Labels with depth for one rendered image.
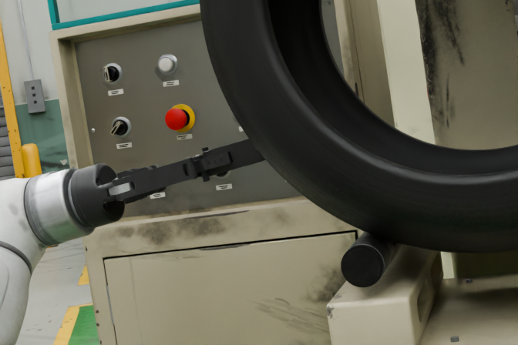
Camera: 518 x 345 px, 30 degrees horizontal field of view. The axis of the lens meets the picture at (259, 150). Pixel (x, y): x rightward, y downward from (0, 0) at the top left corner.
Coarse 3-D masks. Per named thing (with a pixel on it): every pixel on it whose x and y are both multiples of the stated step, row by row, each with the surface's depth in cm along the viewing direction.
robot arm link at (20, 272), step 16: (0, 256) 113; (16, 256) 115; (0, 272) 111; (16, 272) 114; (0, 288) 109; (16, 288) 112; (0, 304) 108; (16, 304) 111; (0, 320) 108; (16, 320) 111; (0, 336) 107; (16, 336) 111
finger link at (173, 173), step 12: (156, 168) 112; (168, 168) 112; (180, 168) 112; (120, 180) 112; (132, 180) 112; (144, 180) 112; (156, 180) 112; (168, 180) 112; (180, 180) 112; (132, 192) 112; (144, 192) 112
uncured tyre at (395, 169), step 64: (256, 0) 99; (320, 0) 128; (256, 64) 100; (320, 64) 127; (256, 128) 103; (320, 128) 99; (384, 128) 125; (320, 192) 102; (384, 192) 98; (448, 192) 96; (512, 192) 95
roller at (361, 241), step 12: (360, 240) 103; (372, 240) 103; (384, 240) 106; (348, 252) 100; (360, 252) 100; (372, 252) 100; (384, 252) 102; (396, 252) 111; (348, 264) 100; (360, 264) 100; (372, 264) 100; (384, 264) 100; (348, 276) 100; (360, 276) 100; (372, 276) 100
